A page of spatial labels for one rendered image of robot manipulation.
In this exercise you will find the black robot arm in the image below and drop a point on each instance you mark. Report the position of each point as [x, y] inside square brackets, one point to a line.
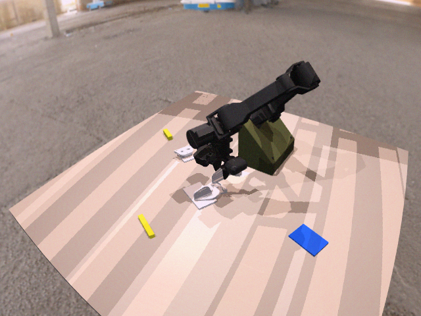
[266, 105]

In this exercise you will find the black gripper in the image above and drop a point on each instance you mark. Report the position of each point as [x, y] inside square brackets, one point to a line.
[232, 165]

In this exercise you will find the blue flat rectangular plate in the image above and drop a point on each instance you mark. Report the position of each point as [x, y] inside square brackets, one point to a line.
[308, 239]

